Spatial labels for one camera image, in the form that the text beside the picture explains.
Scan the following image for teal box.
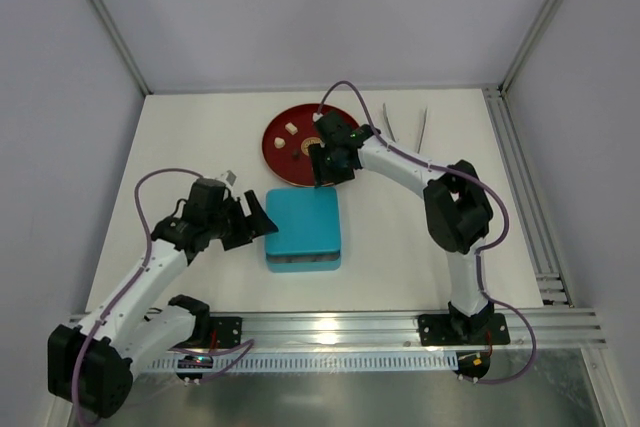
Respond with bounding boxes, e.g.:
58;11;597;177
266;252;341;273

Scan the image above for metal tongs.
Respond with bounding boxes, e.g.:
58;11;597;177
382;102;429;153

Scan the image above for teal box lid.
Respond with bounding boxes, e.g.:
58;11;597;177
265;187;342;263

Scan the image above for right aluminium frame post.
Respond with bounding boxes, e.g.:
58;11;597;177
498;0;564;95

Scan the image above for purple cable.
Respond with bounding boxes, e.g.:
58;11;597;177
72;168;255;426
313;80;537;386

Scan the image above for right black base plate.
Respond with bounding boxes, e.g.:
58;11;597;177
417;313;511;347

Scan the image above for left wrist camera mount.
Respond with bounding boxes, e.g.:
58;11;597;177
219;170;237;187

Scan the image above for left aluminium frame post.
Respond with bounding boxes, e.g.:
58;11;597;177
87;0;152;97

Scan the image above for white chocolate cube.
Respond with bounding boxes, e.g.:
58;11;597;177
285;122;298;135

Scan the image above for cream chocolate piece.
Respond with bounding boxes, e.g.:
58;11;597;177
274;137;286;149

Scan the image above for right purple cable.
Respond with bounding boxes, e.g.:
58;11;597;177
313;80;537;386

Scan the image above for perforated cable duct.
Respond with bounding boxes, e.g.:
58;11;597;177
142;350;458;375

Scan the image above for red round tray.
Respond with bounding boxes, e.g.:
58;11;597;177
260;102;361;190

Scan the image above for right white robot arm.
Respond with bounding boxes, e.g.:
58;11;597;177
309;112;495;344

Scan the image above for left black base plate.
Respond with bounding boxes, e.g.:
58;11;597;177
207;316;243;350

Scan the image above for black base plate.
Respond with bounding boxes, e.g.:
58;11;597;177
417;313;511;347
207;316;243;350

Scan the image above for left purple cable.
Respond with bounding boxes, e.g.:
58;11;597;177
72;168;255;426

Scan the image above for aluminium rail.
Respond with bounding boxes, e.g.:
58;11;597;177
67;306;609;351

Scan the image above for aluminium frame post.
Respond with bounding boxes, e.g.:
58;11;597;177
498;0;564;95
87;0;152;97

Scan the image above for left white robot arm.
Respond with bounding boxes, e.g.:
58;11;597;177
47;172;278;419

